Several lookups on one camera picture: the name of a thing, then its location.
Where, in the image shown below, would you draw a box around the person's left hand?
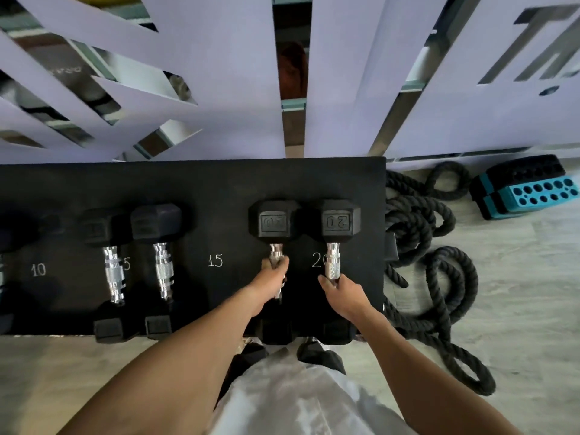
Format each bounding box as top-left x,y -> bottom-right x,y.
246,256 -> 291,318

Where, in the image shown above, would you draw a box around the black battle rope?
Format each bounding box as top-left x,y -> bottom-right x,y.
382,160 -> 497,397

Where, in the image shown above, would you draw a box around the teal metal shelving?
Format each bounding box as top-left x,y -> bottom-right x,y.
0,0 -> 436,161

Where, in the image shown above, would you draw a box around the large black hex dumbbell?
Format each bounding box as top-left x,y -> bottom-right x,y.
312,199 -> 363,346
248,199 -> 303,346

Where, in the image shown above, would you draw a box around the white shirt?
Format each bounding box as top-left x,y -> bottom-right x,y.
208,348 -> 417,435

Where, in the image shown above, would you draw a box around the person's right hand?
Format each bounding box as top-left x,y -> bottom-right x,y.
317,274 -> 377,324

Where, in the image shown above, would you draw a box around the grey zip case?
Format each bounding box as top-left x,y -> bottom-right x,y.
20,38 -> 121,114

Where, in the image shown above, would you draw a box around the teal and black step platform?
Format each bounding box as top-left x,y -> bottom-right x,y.
469,154 -> 580,221

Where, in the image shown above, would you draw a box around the black dumbbell rack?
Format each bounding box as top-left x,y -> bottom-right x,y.
0,156 -> 399,345

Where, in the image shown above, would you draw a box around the white cutout partition panel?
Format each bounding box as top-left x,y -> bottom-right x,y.
0,0 -> 580,173

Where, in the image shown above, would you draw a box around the medium black hex dumbbell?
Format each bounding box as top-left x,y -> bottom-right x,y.
80,208 -> 133,345
0,224 -> 19,336
130,202 -> 183,342

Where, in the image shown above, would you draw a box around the dark grey trousers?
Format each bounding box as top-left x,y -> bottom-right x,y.
217,337 -> 347,404

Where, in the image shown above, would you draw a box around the person's left forearm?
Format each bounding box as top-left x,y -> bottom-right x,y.
59,294 -> 268,435

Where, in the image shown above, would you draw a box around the brown padded item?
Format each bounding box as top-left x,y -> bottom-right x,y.
277,42 -> 309,100

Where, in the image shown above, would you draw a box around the person's right forearm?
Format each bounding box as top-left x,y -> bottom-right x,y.
358,308 -> 522,435

